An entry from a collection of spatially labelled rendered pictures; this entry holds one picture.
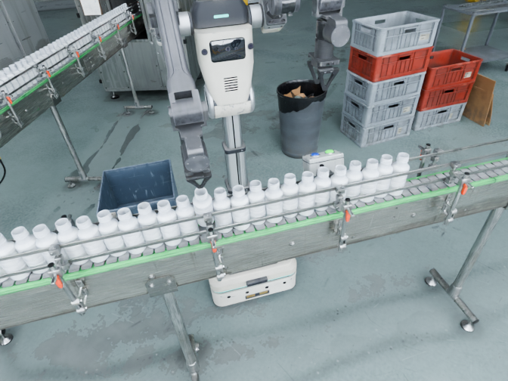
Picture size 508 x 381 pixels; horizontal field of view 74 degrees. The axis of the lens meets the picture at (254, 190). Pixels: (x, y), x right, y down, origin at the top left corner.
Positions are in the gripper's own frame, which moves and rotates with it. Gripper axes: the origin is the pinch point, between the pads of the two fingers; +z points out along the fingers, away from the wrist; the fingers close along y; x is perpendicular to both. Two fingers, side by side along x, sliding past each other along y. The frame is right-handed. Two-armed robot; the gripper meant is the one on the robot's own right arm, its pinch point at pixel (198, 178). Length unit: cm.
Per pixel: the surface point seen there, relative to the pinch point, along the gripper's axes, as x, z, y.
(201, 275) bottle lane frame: -5.3, 39.0, 12.5
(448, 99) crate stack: 269, 145, -158
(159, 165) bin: -16, 49, -52
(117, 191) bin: -39, 59, -49
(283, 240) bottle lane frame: 25.2, 30.8, 10.1
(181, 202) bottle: -6.3, 10.0, 0.3
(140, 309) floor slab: -48, 135, -16
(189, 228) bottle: -5.8, 19.3, 4.3
